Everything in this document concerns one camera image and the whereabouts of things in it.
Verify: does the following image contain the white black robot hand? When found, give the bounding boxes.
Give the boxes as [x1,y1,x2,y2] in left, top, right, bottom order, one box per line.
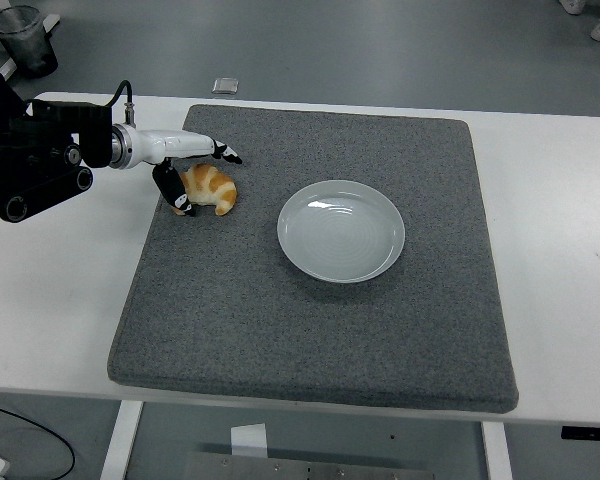
[128,128,244,218]

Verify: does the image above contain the golden croissant bread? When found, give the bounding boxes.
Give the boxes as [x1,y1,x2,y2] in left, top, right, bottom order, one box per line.
[172,163,238,217]

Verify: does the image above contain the pale grey round plate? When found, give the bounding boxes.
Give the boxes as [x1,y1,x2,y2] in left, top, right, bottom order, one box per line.
[276,179,407,285]

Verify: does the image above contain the grey metal plate with screws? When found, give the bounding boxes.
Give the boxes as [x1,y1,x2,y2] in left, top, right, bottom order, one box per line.
[184,451,436,480]

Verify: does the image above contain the trash bin with plastic liner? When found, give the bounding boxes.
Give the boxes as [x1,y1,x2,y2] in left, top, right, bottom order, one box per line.
[0,4,60,79]

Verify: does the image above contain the grey felt table mat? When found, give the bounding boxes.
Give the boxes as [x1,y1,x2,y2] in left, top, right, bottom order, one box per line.
[107,103,520,415]

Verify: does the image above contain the white table leg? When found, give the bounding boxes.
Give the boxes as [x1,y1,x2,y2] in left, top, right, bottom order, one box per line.
[481,422,514,480]
[99,400,145,480]

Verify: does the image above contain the black table control panel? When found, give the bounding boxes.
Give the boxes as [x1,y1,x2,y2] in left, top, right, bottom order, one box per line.
[560,425,600,442]

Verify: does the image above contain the black floor cable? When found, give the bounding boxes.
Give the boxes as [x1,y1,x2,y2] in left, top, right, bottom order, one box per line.
[0,401,76,480]

